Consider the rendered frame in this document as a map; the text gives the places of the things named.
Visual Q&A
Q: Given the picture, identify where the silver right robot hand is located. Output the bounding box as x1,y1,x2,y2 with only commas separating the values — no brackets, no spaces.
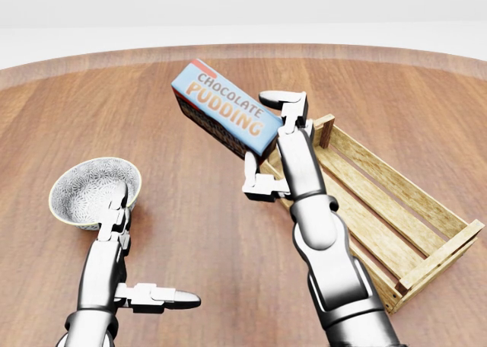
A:
241,90,327,204

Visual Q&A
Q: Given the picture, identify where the patterned white bowl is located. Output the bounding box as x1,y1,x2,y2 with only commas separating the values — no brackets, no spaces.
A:
48,156,143,231

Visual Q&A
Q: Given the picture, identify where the blue chocolate pudding box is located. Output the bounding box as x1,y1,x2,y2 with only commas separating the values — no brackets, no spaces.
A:
170,59,285,167

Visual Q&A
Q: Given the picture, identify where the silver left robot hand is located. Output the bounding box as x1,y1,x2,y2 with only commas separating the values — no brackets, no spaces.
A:
77,180,202,314

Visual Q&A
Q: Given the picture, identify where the wooden slat tray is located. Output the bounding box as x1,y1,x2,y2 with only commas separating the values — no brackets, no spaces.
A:
258,113,485,316

